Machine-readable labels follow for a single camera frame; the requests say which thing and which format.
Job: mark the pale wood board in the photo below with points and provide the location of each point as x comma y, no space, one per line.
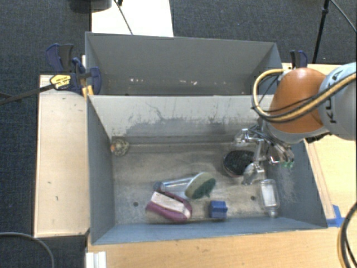
61,160

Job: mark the grey metal bin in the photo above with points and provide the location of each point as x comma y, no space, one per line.
173,116

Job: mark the clear glass jar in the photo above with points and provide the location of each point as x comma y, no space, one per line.
269,197

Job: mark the purple and white pouch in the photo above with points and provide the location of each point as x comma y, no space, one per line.
168,206

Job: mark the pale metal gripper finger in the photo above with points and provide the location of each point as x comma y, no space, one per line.
243,136
252,173

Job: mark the black oval mesh object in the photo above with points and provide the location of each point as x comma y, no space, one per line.
237,163

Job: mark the blue block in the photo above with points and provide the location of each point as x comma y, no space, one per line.
218,209

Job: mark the yellow and green sponge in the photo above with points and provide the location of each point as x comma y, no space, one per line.
200,186

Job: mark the silver metal cylinder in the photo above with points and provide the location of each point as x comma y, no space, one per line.
174,186

